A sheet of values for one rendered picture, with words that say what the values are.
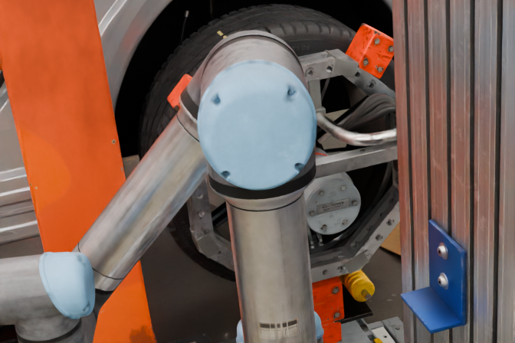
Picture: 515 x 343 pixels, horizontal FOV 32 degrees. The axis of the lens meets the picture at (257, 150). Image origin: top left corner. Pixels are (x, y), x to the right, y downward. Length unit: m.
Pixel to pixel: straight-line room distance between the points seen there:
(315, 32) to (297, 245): 1.06
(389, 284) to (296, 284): 2.18
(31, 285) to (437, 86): 0.49
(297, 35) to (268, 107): 1.11
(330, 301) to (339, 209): 0.35
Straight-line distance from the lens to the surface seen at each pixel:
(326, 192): 1.87
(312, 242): 2.22
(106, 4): 2.02
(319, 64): 1.92
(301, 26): 1.99
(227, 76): 0.89
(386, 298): 3.10
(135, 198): 1.10
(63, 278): 1.02
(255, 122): 0.87
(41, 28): 1.46
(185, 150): 1.06
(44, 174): 1.54
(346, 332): 2.58
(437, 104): 0.90
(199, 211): 1.96
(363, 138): 1.81
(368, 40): 1.96
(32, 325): 1.05
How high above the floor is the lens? 1.76
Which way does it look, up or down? 25 degrees down
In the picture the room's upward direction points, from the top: 6 degrees counter-clockwise
